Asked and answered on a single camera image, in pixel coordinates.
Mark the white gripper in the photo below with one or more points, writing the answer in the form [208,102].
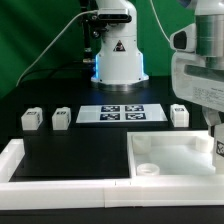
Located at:
[193,82]

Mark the white square tabletop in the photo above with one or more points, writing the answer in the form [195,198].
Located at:
[170,153]

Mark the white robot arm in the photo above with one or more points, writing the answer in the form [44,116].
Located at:
[119,63]

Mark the white AprilTag marker sheet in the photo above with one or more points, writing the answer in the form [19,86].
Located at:
[121,113]

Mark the white U-shaped obstacle fence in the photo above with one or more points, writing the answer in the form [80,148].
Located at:
[143,192]

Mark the black camera on robot base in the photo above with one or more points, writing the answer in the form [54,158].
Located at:
[113,15]

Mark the black camera stand pole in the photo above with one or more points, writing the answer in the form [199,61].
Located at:
[87,21]

